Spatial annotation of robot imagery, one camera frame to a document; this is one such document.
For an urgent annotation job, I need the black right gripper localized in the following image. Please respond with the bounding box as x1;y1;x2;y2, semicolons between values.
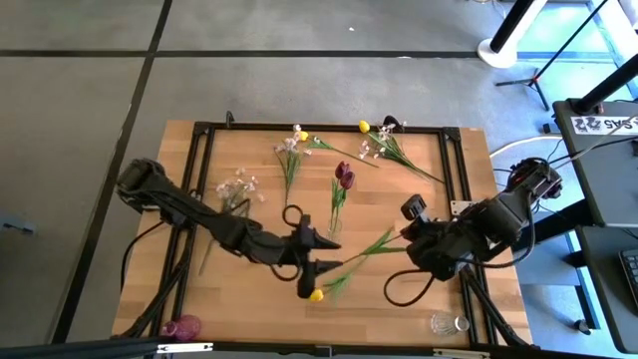
400;193;479;281

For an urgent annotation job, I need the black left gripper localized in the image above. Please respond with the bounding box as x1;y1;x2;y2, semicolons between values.
278;214;344;300

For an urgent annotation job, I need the dark red tulip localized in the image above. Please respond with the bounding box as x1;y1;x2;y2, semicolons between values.
329;171;357;238
328;160;350;238

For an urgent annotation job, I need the white flower bunch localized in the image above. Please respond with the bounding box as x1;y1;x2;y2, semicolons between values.
214;168;266;215
358;121;445;184
272;124;314;206

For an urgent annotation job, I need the pink glass vase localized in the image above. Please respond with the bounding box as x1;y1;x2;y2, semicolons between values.
159;313;203;343

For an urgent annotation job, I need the gray equipment cart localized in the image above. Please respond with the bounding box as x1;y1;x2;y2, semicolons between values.
552;98;638;353

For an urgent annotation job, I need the white round pole base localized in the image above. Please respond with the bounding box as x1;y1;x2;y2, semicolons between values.
477;37;519;70

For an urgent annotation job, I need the black tripod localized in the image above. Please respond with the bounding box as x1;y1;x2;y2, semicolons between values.
494;0;612;112

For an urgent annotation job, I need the white printed label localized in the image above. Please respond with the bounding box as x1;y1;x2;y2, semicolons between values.
570;116;638;137

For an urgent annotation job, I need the black keyboard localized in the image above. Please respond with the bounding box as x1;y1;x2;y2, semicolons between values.
619;247;638;310

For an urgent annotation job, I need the black pole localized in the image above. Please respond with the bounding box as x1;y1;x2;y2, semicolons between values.
490;0;543;55
571;55;638;115

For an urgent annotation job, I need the black crossbeam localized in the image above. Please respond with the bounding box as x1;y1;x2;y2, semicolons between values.
0;337;638;359

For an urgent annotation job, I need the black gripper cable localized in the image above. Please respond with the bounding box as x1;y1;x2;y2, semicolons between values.
382;267;439;308
268;203;307;283

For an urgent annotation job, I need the silver bracket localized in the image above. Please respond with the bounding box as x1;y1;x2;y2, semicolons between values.
157;342;214;355
432;348;492;359

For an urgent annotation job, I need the black aluminium table frame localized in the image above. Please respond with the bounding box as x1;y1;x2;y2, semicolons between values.
149;121;534;350

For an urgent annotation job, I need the white floor cable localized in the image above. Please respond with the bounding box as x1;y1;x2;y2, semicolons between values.
489;134;565;159

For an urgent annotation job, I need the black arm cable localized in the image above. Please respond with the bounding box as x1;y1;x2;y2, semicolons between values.
119;218;166;293

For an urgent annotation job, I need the black floor cable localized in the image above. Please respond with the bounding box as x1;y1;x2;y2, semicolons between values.
492;137;638;195

